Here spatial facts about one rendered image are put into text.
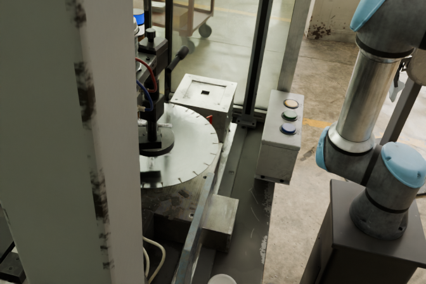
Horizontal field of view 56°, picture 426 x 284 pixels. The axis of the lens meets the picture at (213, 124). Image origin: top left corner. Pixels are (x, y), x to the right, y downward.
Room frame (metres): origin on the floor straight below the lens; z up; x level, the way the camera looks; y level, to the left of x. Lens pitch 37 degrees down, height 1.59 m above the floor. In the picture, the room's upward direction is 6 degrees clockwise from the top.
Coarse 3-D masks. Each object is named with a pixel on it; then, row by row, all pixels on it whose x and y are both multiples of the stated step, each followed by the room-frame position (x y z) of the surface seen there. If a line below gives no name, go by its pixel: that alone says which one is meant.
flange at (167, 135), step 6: (138, 132) 0.77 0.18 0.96; (144, 132) 0.76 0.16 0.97; (162, 132) 0.78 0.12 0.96; (168, 132) 0.79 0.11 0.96; (162, 138) 0.76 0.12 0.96; (168, 138) 0.76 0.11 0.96; (174, 138) 0.77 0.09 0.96; (162, 144) 0.74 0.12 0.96; (168, 144) 0.74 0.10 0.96; (144, 150) 0.71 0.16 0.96; (150, 150) 0.71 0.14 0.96; (156, 150) 0.72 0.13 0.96; (162, 150) 0.72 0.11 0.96
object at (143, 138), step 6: (150, 126) 0.68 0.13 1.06; (156, 126) 0.69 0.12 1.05; (150, 132) 0.68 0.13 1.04; (156, 132) 0.69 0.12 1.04; (138, 138) 0.69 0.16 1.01; (144, 138) 0.69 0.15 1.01; (150, 138) 0.68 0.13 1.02; (156, 138) 0.69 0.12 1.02; (144, 144) 0.67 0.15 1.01; (150, 144) 0.68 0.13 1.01; (156, 144) 0.68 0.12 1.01
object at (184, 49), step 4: (180, 48) 0.74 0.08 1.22; (184, 48) 0.74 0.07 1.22; (176, 52) 0.73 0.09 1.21; (180, 52) 0.72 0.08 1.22; (184, 52) 0.73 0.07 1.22; (188, 52) 0.74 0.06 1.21; (176, 56) 0.72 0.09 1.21; (180, 56) 0.72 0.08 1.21; (184, 56) 0.73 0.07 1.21; (172, 60) 0.70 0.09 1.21; (176, 60) 0.70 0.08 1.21; (172, 64) 0.69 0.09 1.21; (176, 64) 0.70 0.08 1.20; (168, 68) 0.68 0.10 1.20; (172, 68) 0.68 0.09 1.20
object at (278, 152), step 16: (272, 96) 1.11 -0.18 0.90; (288, 96) 1.12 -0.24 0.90; (272, 112) 1.01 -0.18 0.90; (272, 128) 0.93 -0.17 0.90; (272, 144) 0.87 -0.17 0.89; (288, 144) 0.87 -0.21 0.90; (272, 160) 0.87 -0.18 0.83; (288, 160) 0.86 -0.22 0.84; (256, 176) 0.88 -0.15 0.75; (272, 176) 0.87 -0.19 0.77; (288, 176) 0.86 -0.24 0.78
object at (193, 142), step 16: (176, 112) 0.89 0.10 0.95; (176, 128) 0.82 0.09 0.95; (192, 128) 0.83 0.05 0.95; (208, 128) 0.83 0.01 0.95; (176, 144) 0.76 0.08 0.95; (192, 144) 0.76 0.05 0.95; (208, 144) 0.77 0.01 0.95; (144, 160) 0.69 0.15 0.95; (160, 160) 0.69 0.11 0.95; (176, 160) 0.70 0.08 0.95; (192, 160) 0.70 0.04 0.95; (208, 160) 0.71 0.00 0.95; (144, 176) 0.64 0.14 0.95; (160, 176) 0.64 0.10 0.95; (176, 176) 0.65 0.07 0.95; (192, 176) 0.65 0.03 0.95
